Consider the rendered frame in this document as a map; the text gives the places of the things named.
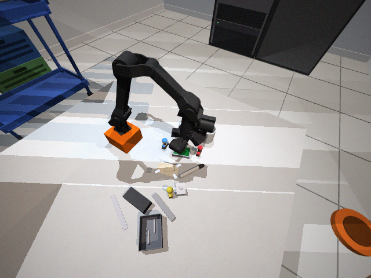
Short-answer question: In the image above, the rubber stamp with yellow knob handle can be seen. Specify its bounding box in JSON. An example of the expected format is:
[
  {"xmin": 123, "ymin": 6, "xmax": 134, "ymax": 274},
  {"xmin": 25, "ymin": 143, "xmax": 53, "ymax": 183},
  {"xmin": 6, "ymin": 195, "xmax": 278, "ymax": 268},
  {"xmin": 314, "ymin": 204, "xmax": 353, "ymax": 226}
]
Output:
[{"xmin": 166, "ymin": 186, "xmax": 173, "ymax": 198}]

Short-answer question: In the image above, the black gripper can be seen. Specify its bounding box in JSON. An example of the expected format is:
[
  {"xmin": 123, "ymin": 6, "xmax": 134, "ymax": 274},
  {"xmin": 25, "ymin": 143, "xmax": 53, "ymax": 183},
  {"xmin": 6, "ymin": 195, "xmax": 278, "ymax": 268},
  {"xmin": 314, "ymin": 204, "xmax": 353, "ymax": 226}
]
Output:
[{"xmin": 169, "ymin": 123, "xmax": 197, "ymax": 154}]

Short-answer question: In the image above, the red-handled rubber stamp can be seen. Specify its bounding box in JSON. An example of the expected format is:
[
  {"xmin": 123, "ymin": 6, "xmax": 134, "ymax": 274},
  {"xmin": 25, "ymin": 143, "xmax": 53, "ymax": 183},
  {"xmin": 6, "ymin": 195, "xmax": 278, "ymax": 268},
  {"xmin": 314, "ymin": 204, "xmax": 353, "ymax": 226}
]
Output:
[{"xmin": 196, "ymin": 145, "xmax": 203, "ymax": 157}]

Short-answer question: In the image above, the pale grey flat bar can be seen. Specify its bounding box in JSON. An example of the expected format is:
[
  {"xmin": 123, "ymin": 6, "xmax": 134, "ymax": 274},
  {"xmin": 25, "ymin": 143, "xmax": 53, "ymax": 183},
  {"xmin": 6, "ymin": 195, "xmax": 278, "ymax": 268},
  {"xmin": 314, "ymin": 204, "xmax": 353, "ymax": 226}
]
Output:
[{"xmin": 152, "ymin": 193, "xmax": 175, "ymax": 222}]

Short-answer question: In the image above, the grey mug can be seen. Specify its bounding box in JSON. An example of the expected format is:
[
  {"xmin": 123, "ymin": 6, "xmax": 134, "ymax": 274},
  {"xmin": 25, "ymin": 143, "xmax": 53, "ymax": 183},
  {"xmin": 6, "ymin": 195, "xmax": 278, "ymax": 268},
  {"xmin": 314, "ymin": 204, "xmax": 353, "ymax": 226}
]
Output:
[{"xmin": 203, "ymin": 125, "xmax": 216, "ymax": 144}]

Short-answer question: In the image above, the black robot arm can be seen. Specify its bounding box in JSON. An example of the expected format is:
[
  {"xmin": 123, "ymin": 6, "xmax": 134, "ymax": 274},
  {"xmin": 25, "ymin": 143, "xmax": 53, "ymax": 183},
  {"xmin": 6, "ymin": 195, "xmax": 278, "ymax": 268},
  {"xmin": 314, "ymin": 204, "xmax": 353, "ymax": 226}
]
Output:
[{"xmin": 108, "ymin": 51, "xmax": 216, "ymax": 147}]

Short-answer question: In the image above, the green ink pad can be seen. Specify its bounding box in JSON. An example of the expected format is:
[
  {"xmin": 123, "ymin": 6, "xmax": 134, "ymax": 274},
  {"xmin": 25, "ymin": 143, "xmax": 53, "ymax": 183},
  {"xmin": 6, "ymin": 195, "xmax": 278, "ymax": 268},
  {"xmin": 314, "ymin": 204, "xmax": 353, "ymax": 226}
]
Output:
[{"xmin": 172, "ymin": 147, "xmax": 191, "ymax": 159}]

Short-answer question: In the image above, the white flat strip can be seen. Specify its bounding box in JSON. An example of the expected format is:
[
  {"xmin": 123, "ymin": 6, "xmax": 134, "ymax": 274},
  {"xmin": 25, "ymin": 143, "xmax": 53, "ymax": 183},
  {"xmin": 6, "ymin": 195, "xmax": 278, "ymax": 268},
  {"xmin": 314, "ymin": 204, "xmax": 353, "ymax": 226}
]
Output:
[{"xmin": 110, "ymin": 195, "xmax": 128, "ymax": 231}]

